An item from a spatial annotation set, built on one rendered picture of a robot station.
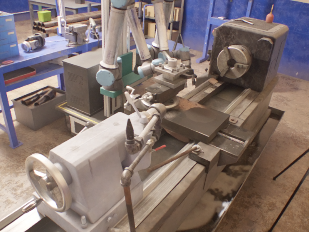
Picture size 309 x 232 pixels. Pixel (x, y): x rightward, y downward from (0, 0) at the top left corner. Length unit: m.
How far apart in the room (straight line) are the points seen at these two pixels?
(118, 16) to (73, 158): 1.33
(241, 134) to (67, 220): 1.11
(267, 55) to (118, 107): 1.59
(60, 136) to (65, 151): 2.17
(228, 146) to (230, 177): 0.57
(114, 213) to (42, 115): 2.34
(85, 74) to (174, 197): 1.69
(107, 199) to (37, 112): 2.30
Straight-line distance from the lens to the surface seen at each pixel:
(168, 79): 1.83
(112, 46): 2.15
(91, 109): 2.82
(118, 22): 2.10
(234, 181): 2.11
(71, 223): 1.07
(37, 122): 3.31
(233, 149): 1.59
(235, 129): 1.77
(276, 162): 3.15
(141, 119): 1.14
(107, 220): 1.09
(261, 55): 2.32
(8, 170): 2.87
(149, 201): 1.26
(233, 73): 2.26
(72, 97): 2.93
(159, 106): 1.35
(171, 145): 1.77
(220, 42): 2.47
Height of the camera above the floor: 1.77
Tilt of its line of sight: 31 degrees down
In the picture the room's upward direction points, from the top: 5 degrees clockwise
